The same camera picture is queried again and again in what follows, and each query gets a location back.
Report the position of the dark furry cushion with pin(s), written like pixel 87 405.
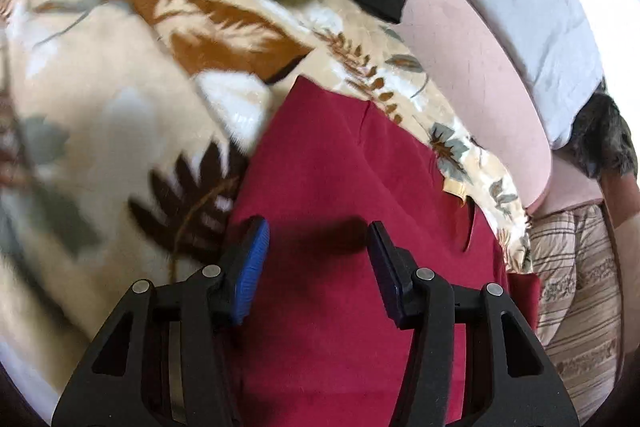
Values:
pixel 601 139

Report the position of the striped beige quilt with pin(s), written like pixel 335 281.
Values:
pixel 580 306

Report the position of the cream leaf-print fleece blanket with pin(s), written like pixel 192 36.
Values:
pixel 116 115

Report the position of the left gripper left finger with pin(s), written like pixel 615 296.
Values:
pixel 123 377

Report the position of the pink bed sheet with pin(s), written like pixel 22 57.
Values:
pixel 469 67

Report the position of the pink brown headboard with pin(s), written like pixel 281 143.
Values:
pixel 621 196

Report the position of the red garment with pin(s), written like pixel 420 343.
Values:
pixel 318 348

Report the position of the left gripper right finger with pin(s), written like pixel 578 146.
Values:
pixel 509 379

